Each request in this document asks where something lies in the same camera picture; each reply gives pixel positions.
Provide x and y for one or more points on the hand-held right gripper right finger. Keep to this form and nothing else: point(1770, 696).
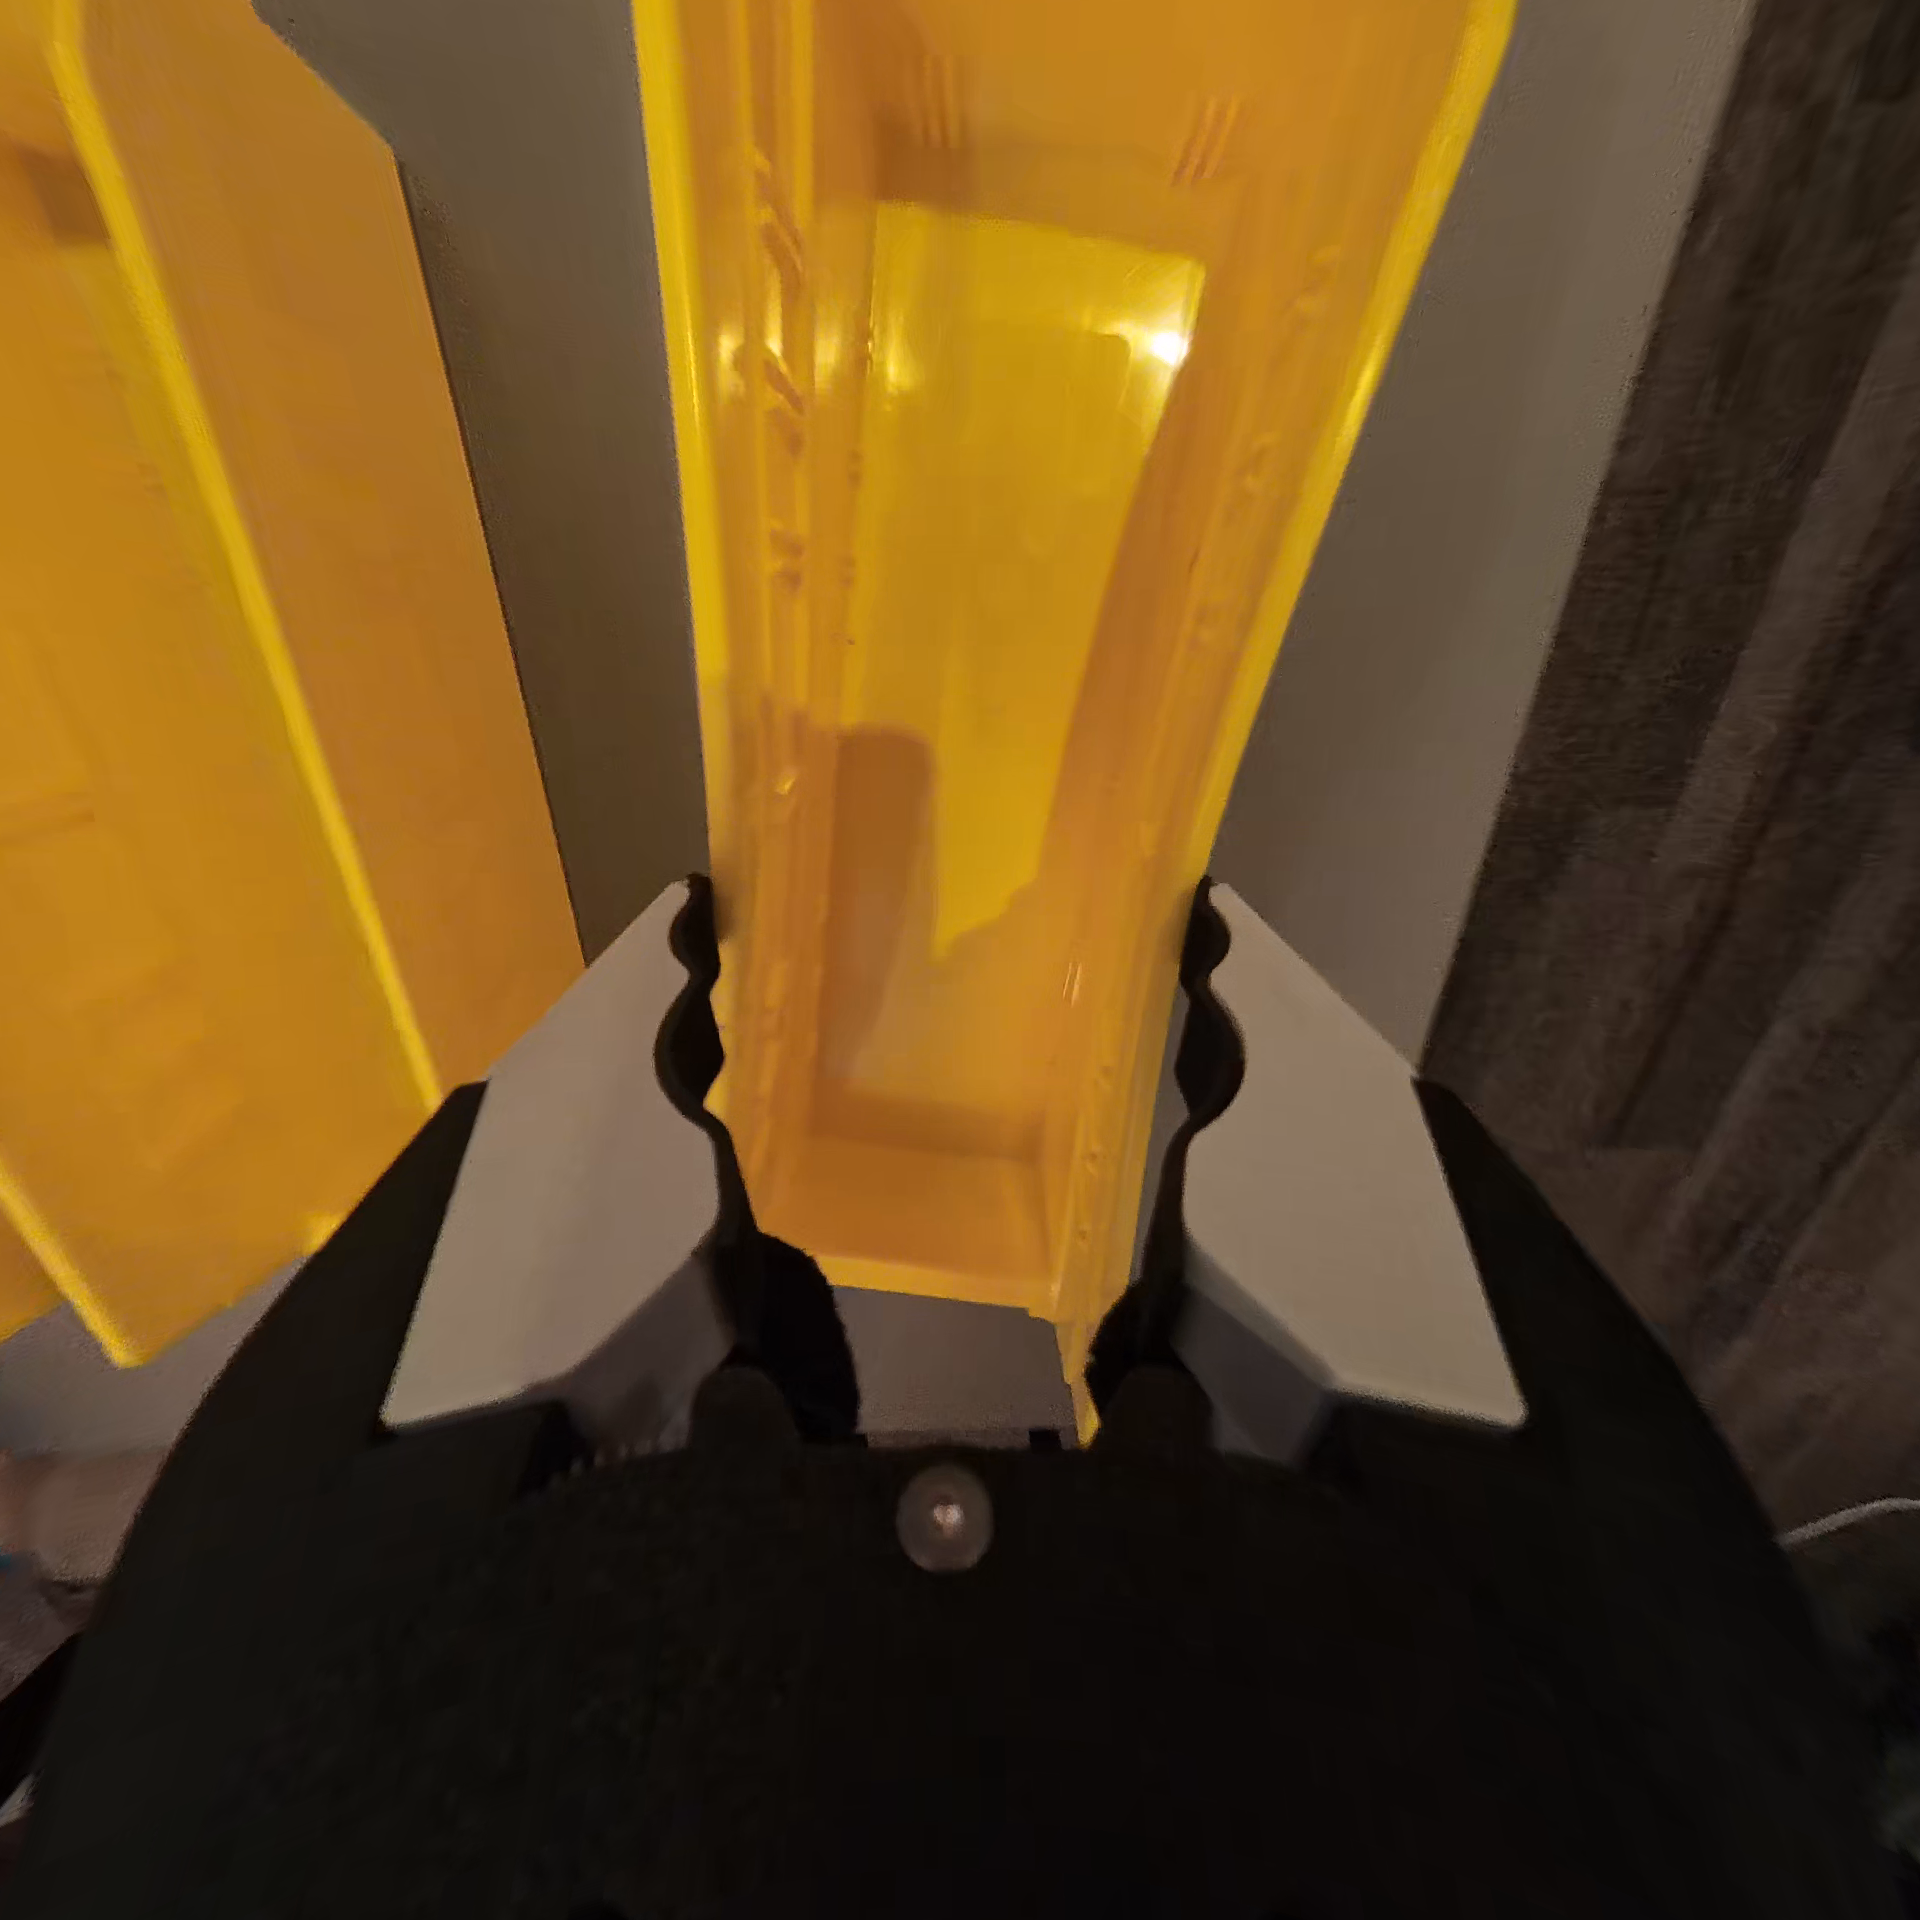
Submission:
point(1334, 1232)

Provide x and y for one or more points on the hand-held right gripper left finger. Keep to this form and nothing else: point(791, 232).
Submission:
point(569, 1232)

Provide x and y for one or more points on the yellow plastic storage bin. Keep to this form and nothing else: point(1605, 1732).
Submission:
point(1024, 600)
point(223, 749)

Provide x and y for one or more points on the grey desk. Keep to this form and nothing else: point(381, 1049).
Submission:
point(1428, 673)

